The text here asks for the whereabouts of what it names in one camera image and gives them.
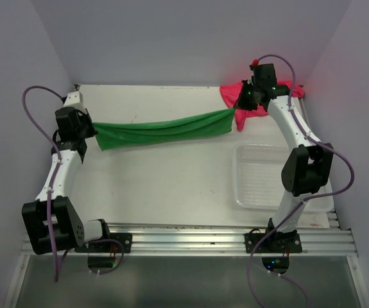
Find green towel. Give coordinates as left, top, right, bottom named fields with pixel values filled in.
left=93, top=108, right=235, bottom=151

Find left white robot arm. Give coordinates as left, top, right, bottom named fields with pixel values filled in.
left=22, top=107, right=112, bottom=255

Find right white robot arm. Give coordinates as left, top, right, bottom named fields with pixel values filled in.
left=234, top=60, right=333, bottom=253

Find pink towel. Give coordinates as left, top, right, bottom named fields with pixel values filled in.
left=219, top=81, right=305, bottom=132

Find clear plastic tray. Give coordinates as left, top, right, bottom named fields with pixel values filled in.
left=232, top=143, right=334, bottom=213

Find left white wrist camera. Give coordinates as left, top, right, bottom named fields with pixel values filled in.
left=63, top=91, right=85, bottom=112

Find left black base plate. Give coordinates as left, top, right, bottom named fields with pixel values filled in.
left=74, top=232, right=133, bottom=253

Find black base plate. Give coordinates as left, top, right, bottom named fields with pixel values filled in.
left=244, top=232, right=303, bottom=253
left=74, top=232, right=133, bottom=253

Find aluminium mounting rail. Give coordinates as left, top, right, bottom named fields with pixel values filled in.
left=109, top=223, right=357, bottom=257

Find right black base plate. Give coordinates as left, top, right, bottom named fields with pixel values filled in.
left=244, top=232, right=303, bottom=253

